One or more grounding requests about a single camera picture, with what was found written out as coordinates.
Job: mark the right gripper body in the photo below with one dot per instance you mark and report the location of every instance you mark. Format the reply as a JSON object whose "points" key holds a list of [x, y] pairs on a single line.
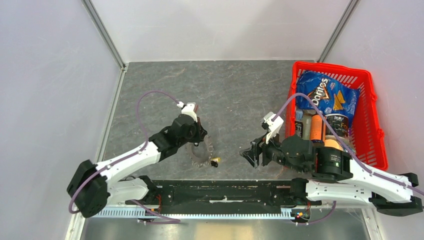
{"points": [[272, 151]]}

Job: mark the circular saw blade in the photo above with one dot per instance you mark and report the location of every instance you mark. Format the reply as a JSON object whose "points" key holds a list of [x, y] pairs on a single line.
{"points": [[202, 153]]}

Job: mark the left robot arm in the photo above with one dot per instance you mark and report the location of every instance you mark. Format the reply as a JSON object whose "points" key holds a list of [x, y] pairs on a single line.
{"points": [[95, 185]]}

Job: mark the red plastic basket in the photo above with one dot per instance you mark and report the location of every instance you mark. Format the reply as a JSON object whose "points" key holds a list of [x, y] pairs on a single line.
{"points": [[366, 134]]}

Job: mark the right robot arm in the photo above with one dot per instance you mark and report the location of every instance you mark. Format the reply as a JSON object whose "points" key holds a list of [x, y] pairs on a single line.
{"points": [[336, 176]]}

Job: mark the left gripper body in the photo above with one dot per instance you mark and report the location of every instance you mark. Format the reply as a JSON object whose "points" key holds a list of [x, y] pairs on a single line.
{"points": [[195, 135]]}

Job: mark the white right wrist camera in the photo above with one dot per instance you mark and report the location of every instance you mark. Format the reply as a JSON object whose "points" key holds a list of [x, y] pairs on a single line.
{"points": [[272, 124]]}

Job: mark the dark small bottle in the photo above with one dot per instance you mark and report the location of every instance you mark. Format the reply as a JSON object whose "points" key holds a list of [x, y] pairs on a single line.
{"points": [[299, 128]]}

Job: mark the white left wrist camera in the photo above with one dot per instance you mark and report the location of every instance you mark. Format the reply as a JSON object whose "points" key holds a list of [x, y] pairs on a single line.
{"points": [[189, 109]]}

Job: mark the orange bottle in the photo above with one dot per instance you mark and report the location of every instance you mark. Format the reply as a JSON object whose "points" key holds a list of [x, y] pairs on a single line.
{"points": [[317, 130]]}

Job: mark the blue Doritos chip bag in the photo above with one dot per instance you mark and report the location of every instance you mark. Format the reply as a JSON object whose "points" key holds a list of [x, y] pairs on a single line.
{"points": [[327, 94]]}

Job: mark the black can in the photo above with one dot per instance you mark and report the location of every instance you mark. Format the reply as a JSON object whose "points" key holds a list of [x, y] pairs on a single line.
{"points": [[339, 123]]}

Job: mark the yellow sponge ball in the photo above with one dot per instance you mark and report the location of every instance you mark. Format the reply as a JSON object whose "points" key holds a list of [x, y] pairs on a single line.
{"points": [[332, 143]]}

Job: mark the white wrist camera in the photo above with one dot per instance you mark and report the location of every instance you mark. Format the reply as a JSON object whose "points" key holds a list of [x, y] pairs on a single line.
{"points": [[189, 109], [272, 124]]}

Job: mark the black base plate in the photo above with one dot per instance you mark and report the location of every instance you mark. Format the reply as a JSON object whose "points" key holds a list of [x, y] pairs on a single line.
{"points": [[224, 196]]}

